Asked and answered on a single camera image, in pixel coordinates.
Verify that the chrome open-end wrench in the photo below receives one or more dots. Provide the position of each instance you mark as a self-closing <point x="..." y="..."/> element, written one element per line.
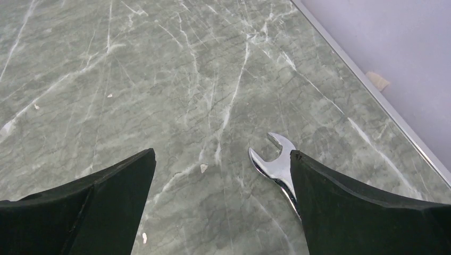
<point x="278" y="170"/>

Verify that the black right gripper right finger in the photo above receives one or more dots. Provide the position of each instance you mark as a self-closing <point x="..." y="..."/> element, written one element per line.
<point x="341" y="215"/>

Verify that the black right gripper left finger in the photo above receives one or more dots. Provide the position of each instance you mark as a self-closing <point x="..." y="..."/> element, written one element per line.
<point x="96" y="214"/>

